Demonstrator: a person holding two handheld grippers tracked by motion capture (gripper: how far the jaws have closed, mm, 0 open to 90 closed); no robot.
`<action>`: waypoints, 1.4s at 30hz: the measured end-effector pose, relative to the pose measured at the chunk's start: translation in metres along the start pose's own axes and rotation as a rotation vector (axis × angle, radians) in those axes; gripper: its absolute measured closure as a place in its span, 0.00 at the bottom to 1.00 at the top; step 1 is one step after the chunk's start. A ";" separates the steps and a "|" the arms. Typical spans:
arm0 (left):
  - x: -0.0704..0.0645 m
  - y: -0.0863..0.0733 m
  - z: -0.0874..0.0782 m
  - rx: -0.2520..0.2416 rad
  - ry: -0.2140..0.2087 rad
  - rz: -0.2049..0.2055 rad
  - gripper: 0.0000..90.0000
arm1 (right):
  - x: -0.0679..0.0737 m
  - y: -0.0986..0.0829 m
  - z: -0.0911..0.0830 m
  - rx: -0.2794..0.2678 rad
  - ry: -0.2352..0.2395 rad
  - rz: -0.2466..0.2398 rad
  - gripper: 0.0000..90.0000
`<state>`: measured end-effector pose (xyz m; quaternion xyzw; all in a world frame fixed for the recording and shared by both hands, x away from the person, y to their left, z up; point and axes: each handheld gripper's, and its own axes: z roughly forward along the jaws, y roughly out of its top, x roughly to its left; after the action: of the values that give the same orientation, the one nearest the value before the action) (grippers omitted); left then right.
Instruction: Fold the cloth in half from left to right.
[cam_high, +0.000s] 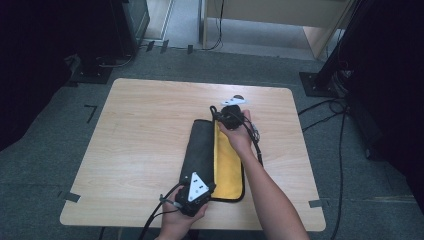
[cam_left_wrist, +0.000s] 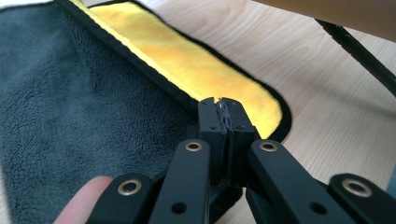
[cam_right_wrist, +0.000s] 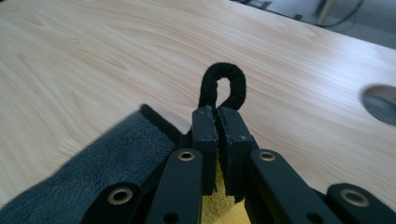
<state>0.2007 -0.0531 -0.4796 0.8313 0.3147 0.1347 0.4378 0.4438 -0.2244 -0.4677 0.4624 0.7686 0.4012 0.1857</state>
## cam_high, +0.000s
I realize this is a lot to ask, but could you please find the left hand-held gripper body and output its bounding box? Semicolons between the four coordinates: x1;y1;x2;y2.
175;171;217;218

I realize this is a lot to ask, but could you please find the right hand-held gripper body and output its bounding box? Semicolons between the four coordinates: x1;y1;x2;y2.
218;95;248;131

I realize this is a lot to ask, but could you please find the dark grey and yellow cloth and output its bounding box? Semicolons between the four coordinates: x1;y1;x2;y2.
179;118;246;203

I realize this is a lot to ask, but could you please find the person's right hand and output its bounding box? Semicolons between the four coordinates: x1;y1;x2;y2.
218;110;253;158

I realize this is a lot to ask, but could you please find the person's left hand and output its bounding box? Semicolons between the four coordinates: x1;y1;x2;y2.
156;186;210;240

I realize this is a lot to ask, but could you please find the light wooden desk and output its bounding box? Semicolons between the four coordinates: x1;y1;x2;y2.
199;0;355;62

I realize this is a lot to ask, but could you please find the black metal stand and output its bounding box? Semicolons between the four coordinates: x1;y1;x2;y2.
298;0;371;99

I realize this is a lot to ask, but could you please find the dark cabinet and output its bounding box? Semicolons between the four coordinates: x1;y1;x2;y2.
108;0;151;58

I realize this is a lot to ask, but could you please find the dark curtain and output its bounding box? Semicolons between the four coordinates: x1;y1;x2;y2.
0;0;126;153
343;0;424;216

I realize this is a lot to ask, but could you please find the pale floor tape strip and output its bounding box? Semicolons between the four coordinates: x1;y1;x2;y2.
362;195;418;203

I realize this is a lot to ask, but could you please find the right hand-held gripper cable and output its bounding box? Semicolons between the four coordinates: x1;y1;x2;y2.
229;111;264;167

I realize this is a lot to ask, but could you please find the hand-held gripper cable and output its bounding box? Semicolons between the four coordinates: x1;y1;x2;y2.
229;111;264;167
137;181;188;240

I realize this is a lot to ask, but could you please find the left hand-held gripper cable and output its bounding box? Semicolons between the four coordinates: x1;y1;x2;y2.
137;181;188;240

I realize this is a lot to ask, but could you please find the black hanging cable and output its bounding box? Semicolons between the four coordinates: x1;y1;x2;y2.
201;0;225;52

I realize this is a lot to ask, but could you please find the long black floor cable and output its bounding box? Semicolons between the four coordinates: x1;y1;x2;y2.
328;105;349;240

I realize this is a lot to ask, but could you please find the black stand base plate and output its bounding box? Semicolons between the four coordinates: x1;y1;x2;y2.
70;54;115;85

